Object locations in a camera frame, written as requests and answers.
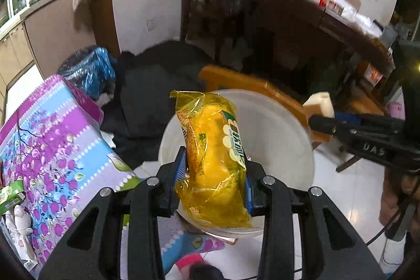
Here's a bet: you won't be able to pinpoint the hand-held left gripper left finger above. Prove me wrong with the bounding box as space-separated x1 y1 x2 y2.
39 145 188 280

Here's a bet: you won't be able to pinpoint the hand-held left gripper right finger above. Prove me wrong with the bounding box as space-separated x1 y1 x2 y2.
243 158 387 280

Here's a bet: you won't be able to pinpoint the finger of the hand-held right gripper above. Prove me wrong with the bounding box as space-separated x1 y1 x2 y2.
308 114 361 143
335 113 402 130

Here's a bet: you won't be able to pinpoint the cream foam sponge piece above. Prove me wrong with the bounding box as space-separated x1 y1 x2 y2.
302 92 335 119

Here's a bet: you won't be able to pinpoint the yellow snack packet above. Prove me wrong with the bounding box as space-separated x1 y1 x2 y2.
169 90 254 229

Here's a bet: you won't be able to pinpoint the white plastic basin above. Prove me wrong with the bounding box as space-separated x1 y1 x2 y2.
158 89 316 239

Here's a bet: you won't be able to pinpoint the green cardboard box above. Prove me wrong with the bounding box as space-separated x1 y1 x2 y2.
0 179 25 215

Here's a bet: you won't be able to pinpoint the person's right forearm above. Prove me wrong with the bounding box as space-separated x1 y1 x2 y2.
379 165 420 228

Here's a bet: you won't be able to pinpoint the black lined trash bin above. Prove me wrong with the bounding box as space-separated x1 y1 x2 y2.
57 49 99 82

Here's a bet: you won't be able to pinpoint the pink bottle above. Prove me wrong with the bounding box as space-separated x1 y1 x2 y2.
387 101 406 120

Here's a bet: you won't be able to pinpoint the orange and white box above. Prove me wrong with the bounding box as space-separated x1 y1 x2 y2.
366 64 384 87

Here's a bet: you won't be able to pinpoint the black cloth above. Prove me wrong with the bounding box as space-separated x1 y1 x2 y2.
100 40 217 159

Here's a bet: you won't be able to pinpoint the white crumpled paper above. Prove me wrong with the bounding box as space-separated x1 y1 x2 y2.
97 93 114 107

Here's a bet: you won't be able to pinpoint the orange wooden stool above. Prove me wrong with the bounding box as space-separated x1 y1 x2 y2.
198 65 332 149

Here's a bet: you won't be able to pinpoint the dark wooden table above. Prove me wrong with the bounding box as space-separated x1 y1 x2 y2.
243 0 396 103

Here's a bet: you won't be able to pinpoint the red boxes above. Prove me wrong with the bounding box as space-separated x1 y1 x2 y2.
317 0 343 13

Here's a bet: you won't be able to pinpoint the purple floral tablecloth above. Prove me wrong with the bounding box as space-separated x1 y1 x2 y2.
0 74 227 280

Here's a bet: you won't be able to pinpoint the blue plastic bag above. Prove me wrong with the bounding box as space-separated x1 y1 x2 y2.
64 46 118 100

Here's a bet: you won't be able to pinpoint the white crumpled wrapper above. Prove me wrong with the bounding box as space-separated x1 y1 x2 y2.
5 204 36 267

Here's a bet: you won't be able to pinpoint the beige kitchen cabinet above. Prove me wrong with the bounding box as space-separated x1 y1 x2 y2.
0 0 99 97

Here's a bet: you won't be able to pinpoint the black cable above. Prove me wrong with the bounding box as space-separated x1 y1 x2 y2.
364 198 411 248

